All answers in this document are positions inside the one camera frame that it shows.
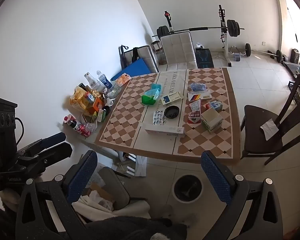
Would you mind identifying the dark wooden chair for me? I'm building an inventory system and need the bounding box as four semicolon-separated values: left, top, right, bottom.
240;73;300;166

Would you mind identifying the green and white box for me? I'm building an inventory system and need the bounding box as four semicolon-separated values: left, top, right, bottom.
200;107;223;134

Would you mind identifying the black round ashtray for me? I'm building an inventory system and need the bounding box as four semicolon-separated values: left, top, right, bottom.
164;106;180;118

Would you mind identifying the orange snack packet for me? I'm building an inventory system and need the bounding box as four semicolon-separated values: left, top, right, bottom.
115;74;131;86

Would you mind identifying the green and blue plastic bag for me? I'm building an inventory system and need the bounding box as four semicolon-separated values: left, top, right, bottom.
141;84;164;105

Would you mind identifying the blue face mask packet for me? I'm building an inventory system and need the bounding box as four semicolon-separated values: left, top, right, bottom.
189;82;207;93

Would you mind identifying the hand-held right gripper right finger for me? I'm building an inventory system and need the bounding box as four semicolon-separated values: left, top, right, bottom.
201;150;284;240

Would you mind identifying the black printed mat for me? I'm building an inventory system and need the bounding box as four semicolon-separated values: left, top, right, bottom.
195;49;215;69

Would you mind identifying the white paper bag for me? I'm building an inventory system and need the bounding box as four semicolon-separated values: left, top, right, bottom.
135;155;148;178

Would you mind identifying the blue and white small carton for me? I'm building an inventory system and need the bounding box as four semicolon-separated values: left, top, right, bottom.
209;100;223;112

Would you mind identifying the white padded chair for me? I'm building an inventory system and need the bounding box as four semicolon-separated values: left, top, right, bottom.
160;32;199;72

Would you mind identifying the white weight rack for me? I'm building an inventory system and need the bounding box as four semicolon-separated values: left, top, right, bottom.
164;4;233;68

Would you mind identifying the yellow snack bag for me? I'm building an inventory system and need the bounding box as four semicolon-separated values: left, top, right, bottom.
69;86;90;112

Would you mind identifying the checkered tablecloth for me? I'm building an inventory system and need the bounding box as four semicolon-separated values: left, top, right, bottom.
94;67;241;166

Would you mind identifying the green and white carton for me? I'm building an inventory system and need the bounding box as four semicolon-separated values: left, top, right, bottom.
97;109;111;123

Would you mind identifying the blue label water bottle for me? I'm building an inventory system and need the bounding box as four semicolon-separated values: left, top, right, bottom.
97;70;113;89

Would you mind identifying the red and white snack packet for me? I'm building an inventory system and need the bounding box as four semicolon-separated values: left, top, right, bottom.
187;111;202;124

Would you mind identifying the clear glass bottle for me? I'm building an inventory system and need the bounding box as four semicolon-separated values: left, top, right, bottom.
84;72;97;91

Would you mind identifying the blue folded mat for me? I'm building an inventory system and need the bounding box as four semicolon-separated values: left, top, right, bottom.
110;57;156;82

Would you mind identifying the long white box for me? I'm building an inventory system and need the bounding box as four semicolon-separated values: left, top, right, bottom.
144;125;186;138

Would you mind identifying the red and white bottle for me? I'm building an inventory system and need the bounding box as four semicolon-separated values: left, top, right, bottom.
64;114;82;131

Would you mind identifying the orange box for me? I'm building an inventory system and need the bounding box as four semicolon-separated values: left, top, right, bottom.
86;97;104;117

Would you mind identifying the grey padded chair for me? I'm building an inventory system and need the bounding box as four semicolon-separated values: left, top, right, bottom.
72;166;151;223

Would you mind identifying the silver blister pack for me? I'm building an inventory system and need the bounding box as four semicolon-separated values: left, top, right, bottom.
152;110;165;126

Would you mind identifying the white round trash bin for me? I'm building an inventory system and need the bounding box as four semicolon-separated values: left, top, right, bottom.
172;174;204;203

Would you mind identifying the white cloth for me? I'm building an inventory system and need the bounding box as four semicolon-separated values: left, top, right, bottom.
72;194;151;222

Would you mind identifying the striped white medicine box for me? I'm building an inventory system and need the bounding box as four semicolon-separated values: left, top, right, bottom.
187;90;212;102

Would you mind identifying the barbell with black plates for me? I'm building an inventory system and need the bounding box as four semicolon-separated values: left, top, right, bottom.
244;43;288;64
156;19;245;38

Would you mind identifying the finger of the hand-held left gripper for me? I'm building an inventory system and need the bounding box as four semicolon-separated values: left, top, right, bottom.
19;132;67;156
27;142;73;167

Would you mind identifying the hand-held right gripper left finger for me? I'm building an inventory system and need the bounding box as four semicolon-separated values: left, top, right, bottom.
15;150;98;240

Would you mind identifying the red soda can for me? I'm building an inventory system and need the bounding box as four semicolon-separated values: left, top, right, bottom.
76;124;91;137

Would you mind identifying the black stool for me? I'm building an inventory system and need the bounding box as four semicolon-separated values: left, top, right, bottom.
287;80;300;98

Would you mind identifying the white paper sheet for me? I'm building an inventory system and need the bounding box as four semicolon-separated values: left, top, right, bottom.
260;119;279;141

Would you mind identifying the gold foil box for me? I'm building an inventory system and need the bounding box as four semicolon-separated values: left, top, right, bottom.
86;89;102;99

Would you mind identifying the medicine box with blue rectangle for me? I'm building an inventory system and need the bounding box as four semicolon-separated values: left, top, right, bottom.
161;91;184;105

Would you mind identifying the white and red sachet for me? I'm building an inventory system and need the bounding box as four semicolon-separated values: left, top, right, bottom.
189;99;202;112

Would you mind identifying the dark folding bed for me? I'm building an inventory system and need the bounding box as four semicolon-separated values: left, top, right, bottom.
119;45;159;73

